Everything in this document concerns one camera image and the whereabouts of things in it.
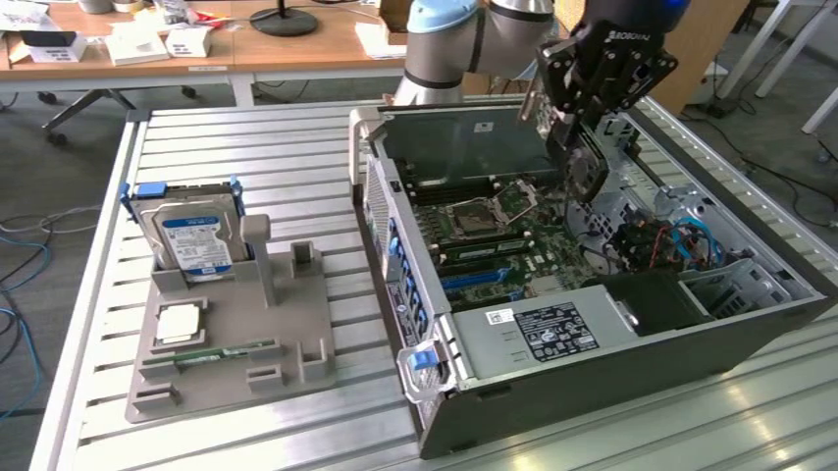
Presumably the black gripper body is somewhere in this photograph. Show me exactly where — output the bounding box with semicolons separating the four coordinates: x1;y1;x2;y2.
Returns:
567;0;692;66

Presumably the graphics card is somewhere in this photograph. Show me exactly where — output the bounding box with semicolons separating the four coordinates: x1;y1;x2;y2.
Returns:
519;80;611;203

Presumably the perforated silver drive cage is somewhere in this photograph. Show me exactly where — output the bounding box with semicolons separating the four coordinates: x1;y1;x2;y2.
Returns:
562;117;663;236

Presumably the open socket cover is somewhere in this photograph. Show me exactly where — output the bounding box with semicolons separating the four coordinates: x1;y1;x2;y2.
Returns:
489;179;544;222

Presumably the stack of white papers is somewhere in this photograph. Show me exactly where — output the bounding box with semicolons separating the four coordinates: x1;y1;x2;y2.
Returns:
355;22;408;61

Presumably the CPU socket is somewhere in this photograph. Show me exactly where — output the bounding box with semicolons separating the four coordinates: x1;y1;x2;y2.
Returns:
437;195;509;239

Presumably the green motherboard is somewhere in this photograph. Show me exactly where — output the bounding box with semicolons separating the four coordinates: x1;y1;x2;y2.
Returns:
391;161;596;313

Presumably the installed RAM stick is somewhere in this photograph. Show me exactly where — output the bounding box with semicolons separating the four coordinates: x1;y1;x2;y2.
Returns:
444;238;529;260

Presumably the wooden desk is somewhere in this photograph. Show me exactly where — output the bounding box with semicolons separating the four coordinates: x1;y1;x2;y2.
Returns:
0;0;594;94

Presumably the long blue expansion slot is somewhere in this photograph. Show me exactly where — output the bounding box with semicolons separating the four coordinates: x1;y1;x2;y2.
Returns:
441;267;513;291

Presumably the black lamp base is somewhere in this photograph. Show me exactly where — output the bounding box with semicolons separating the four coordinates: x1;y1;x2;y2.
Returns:
247;0;320;38

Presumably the silver disk bay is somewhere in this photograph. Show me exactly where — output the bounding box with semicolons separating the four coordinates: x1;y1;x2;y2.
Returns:
676;259;794;320

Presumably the grey power supply unit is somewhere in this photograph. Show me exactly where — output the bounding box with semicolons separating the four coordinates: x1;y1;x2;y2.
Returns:
451;286;640;382

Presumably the small white printed box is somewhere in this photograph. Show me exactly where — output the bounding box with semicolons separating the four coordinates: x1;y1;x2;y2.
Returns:
164;26;215;59

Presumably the open black PC case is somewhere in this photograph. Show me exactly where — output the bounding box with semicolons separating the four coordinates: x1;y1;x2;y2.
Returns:
348;87;838;460

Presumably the flat white box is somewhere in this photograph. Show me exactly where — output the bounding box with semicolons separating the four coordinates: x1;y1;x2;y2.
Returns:
104;32;172;68

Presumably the grey parts rack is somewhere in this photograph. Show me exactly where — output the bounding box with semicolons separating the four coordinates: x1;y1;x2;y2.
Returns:
122;213;341;426

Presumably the office chair base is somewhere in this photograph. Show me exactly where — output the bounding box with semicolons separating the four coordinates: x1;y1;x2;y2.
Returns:
36;87;140;146

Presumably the silver CPU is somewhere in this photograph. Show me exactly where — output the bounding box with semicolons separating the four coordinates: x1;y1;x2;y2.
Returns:
155;303;203;344

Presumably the white box with black lid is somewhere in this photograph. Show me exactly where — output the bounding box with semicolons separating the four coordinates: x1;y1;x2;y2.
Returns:
26;29;89;64

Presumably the green RAM stick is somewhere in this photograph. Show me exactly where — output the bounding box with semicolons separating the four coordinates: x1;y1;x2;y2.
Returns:
141;342;276;367

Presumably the white table frame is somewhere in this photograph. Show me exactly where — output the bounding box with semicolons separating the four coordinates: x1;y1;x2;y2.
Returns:
716;0;838;134

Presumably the black floor cable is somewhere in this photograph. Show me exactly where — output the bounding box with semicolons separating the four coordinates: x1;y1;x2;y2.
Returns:
711;53;838;228

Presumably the blue wire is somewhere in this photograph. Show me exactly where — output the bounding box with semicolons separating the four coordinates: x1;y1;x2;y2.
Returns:
672;215;726;270

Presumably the red wire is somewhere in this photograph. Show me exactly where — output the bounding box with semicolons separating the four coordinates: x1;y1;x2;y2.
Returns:
648;224;683;270

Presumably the hard disk with blue bracket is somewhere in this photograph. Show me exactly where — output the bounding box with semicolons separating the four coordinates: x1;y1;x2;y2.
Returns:
116;175;255;286

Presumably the grey floor cable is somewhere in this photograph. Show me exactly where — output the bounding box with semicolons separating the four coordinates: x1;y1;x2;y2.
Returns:
0;204;104;236

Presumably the blue floor cable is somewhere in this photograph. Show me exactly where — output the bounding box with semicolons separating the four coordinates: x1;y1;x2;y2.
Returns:
0;234;52;422

